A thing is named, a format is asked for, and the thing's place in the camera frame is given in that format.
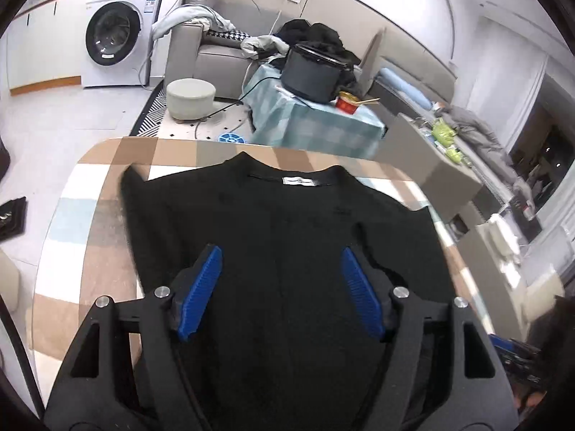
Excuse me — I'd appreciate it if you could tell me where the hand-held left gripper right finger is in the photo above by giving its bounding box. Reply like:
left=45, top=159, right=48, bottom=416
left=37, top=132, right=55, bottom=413
left=340, top=246, right=517, bottom=431

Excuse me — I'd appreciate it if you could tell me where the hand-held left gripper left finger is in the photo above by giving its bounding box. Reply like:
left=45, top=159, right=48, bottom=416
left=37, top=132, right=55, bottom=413
left=45, top=243, right=224, bottom=431

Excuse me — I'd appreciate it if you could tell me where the black knit sweater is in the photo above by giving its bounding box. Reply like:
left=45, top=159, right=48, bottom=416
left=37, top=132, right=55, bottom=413
left=119, top=152, right=454, bottom=431

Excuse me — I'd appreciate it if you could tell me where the pile of black clothes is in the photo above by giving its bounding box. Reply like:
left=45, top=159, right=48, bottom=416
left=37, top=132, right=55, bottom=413
left=274, top=19, right=362, bottom=95

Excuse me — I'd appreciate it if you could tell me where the cardboard box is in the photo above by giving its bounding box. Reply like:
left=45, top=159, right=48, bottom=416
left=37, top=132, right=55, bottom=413
left=377, top=113, right=483, bottom=223
left=458, top=223, right=528, bottom=324

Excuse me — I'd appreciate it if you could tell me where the checkered tablecloth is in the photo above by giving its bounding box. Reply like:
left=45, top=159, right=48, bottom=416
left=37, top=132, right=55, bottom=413
left=31, top=137, right=495, bottom=369

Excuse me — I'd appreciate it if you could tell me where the patterned floor mat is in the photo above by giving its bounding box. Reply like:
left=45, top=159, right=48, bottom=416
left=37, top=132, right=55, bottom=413
left=135, top=85, right=257, bottom=144

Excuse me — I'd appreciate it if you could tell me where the red instant noodle cup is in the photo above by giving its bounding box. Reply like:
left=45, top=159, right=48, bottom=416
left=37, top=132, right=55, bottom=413
left=336, top=91, right=364, bottom=115

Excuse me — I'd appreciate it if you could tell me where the round beige stool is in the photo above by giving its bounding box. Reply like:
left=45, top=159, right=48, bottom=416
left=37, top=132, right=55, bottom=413
left=165, top=78, right=217, bottom=124

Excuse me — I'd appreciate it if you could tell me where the grey quilt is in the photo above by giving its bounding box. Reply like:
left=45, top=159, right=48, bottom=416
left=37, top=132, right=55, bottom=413
left=442, top=105, right=533, bottom=198

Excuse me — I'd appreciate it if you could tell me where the black flat item on floor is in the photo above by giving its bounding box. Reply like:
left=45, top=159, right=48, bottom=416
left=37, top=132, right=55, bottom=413
left=0, top=196, right=28, bottom=242

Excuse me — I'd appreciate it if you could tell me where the blue pillow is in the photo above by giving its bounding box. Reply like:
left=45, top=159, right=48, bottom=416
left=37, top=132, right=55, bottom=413
left=379, top=68, right=434, bottom=108

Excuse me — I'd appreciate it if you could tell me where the grey sofa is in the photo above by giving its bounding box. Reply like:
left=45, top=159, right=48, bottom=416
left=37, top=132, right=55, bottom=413
left=166, top=0, right=387, bottom=99

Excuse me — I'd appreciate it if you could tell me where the dark window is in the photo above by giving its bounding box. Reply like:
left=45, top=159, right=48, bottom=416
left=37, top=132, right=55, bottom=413
left=510, top=74, right=575, bottom=230

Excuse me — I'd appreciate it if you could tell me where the white washing machine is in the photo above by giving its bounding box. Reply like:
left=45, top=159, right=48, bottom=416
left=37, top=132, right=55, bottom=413
left=81, top=0, right=169, bottom=88

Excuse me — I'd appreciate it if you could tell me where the pale crumpled cloth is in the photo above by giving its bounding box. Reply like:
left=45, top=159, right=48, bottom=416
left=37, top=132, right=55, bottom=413
left=240, top=35, right=288, bottom=59

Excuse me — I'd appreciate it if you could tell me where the houndstooth cushion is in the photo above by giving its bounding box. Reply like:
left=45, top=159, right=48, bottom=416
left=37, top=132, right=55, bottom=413
left=209, top=27, right=252, bottom=42

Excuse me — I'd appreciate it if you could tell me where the light grey blanket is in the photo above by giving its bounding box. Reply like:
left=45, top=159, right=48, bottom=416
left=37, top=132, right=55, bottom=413
left=150, top=4, right=236, bottom=41

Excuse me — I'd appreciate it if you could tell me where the white base cabinet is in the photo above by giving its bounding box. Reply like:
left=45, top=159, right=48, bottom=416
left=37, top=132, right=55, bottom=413
left=6, top=0, right=91, bottom=95

